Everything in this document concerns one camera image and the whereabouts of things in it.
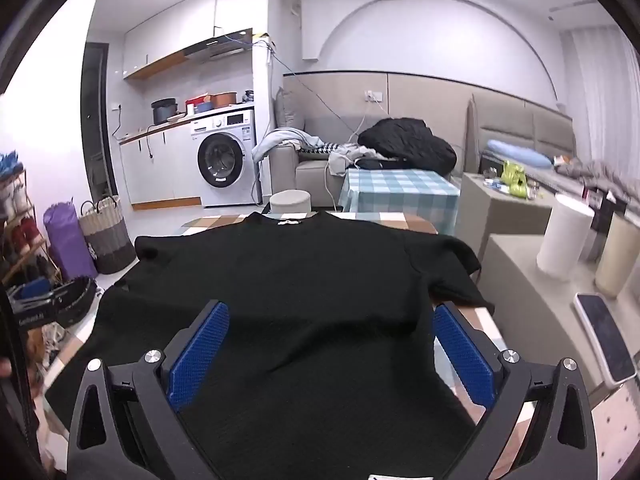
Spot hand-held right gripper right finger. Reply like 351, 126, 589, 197
431, 301, 598, 480

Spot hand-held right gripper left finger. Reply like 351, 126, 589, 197
67, 300, 231, 480

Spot black t-shirt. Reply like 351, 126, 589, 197
45, 210, 496, 480

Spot purple bag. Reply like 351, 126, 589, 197
43, 202, 98, 281

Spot shoe rack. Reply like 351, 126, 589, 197
0, 152, 63, 291

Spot woven laundry basket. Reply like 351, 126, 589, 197
79, 195, 137, 275

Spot beige cube cabinet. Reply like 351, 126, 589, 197
460, 172, 556, 261

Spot plaid tablecloth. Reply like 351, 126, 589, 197
42, 212, 538, 480

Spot white bathroom scale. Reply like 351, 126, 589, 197
574, 292, 638, 386

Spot white cylinder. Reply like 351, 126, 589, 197
536, 194, 596, 278

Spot blue checked tablecloth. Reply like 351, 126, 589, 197
339, 169, 461, 236

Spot round grey stool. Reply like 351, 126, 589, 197
270, 189, 313, 216

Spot cream cylinder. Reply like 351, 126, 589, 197
595, 215, 640, 298

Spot white base cabinets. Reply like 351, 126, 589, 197
119, 122, 203, 211

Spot yellow-green toy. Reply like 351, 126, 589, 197
500, 160, 528, 196

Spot dark door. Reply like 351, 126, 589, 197
80, 42, 111, 201

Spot white washing machine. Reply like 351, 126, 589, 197
190, 109, 263, 208

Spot blue pillow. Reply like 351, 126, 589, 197
487, 139, 553, 168

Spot grey sofa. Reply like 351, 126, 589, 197
270, 87, 466, 206

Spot black jacket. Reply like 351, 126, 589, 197
357, 117, 458, 176

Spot grey blanket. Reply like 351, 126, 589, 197
555, 157, 636, 201

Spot grey white garment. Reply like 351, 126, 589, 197
327, 142, 381, 176

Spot light grey garment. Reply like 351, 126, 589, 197
252, 127, 323, 163

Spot black pot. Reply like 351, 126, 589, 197
151, 98, 178, 125

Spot beige padded headboard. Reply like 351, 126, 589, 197
465, 85, 576, 176

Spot white curtain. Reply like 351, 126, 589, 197
560, 25, 640, 201

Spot range hood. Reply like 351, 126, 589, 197
182, 30, 253, 61

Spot white wall cabinets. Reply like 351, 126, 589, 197
122, 0, 268, 81

